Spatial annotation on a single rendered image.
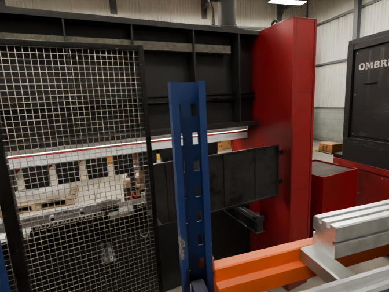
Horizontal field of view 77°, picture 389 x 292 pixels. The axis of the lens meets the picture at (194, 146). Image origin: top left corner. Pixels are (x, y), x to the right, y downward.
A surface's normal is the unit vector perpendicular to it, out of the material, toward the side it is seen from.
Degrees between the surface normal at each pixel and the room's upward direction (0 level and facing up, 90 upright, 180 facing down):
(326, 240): 90
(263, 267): 90
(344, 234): 90
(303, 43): 90
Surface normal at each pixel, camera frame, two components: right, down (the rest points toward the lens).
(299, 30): 0.43, 0.14
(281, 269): -0.05, -0.98
